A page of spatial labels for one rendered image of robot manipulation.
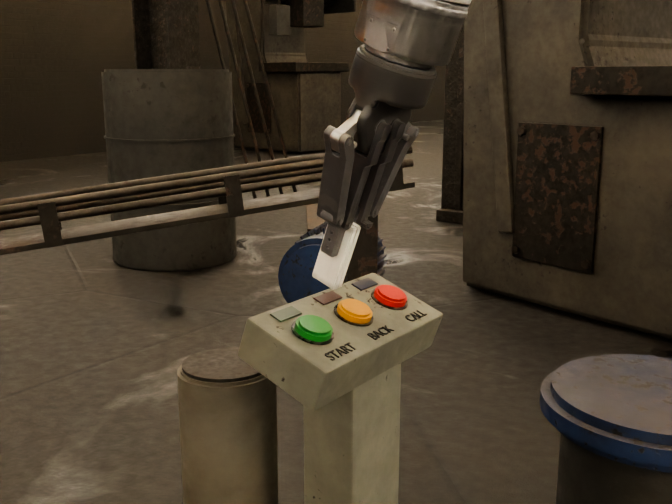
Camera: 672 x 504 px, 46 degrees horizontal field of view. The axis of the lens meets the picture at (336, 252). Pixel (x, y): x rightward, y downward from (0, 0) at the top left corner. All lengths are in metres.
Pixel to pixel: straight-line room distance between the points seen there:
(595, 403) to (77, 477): 1.17
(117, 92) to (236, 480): 2.74
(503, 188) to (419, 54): 2.33
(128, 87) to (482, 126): 1.50
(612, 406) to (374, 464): 0.36
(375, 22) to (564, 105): 2.20
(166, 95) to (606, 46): 1.76
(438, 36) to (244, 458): 0.54
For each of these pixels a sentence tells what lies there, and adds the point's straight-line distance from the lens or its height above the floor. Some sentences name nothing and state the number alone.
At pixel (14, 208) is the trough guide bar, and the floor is 0.69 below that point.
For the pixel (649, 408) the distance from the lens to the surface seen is 1.14.
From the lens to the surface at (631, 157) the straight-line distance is 2.73.
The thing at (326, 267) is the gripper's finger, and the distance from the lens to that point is 0.79.
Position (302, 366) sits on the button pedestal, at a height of 0.58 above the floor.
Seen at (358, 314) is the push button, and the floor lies 0.61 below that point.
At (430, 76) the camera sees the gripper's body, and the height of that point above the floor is 0.86.
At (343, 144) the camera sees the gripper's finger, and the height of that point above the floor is 0.80.
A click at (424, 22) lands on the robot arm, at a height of 0.91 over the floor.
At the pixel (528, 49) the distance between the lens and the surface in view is 2.95.
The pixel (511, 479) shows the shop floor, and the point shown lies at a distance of 1.82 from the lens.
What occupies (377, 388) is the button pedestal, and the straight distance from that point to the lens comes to 0.89.
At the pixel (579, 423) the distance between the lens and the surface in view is 1.10.
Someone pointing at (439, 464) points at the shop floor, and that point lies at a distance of 1.85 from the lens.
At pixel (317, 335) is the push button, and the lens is 0.81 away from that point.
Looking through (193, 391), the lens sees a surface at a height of 0.50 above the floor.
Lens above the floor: 0.87
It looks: 13 degrees down
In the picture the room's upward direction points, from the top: straight up
